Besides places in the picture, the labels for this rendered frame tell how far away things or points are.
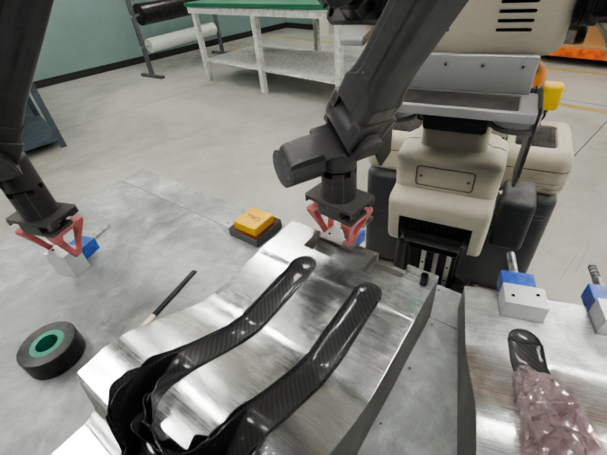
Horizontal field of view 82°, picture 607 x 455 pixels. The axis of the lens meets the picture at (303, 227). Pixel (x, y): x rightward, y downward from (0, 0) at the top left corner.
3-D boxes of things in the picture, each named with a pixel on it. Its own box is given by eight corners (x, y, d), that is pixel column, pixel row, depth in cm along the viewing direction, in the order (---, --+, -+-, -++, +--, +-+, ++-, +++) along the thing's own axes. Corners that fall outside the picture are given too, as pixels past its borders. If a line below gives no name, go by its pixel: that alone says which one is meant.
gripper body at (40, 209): (52, 235, 60) (28, 199, 55) (9, 227, 63) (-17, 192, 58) (81, 212, 65) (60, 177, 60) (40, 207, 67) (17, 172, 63)
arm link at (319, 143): (388, 138, 45) (357, 85, 47) (310, 164, 41) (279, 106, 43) (355, 181, 56) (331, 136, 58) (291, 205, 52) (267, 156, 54)
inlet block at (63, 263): (104, 233, 79) (93, 214, 76) (122, 236, 78) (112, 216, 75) (57, 273, 70) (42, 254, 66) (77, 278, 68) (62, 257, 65)
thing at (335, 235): (361, 223, 74) (361, 201, 71) (381, 231, 72) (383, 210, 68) (322, 256, 67) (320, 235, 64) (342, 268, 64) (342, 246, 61)
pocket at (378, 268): (376, 269, 56) (377, 252, 54) (407, 282, 54) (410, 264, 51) (362, 287, 53) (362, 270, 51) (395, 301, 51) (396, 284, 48)
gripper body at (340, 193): (352, 224, 55) (352, 183, 51) (303, 202, 61) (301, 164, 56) (375, 204, 59) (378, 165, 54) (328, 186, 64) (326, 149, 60)
